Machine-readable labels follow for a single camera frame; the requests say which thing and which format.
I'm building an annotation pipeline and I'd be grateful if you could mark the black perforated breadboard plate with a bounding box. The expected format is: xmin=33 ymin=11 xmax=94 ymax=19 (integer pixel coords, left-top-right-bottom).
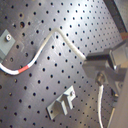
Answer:
xmin=0 ymin=0 xmax=121 ymax=128

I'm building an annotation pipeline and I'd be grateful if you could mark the grey cable clip lower centre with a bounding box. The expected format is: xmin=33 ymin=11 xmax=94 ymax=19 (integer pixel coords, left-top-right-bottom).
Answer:
xmin=47 ymin=86 xmax=76 ymax=120

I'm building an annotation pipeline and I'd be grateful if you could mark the gripper dark metal right finger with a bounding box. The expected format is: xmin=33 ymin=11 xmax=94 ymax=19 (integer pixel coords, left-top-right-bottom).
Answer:
xmin=86 ymin=49 xmax=113 ymax=63

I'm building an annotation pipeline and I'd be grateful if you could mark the white cable with red band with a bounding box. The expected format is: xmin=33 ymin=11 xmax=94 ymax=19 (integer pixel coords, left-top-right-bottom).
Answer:
xmin=0 ymin=28 xmax=88 ymax=75

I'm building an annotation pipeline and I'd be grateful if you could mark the grey cable clip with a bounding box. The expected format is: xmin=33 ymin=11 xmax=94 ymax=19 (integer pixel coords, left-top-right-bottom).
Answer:
xmin=47 ymin=86 xmax=76 ymax=120
xmin=0 ymin=30 xmax=15 ymax=63

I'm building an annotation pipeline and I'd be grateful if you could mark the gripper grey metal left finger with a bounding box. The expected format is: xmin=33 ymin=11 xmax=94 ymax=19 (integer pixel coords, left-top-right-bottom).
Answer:
xmin=82 ymin=61 xmax=126 ymax=87

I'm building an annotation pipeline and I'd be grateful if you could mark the grey cable clip upper left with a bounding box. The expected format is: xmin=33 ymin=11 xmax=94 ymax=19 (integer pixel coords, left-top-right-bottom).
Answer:
xmin=0 ymin=30 xmax=15 ymax=63

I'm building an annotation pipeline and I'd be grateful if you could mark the white cable below gripper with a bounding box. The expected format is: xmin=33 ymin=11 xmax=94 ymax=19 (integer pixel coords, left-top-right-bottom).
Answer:
xmin=97 ymin=83 xmax=105 ymax=128

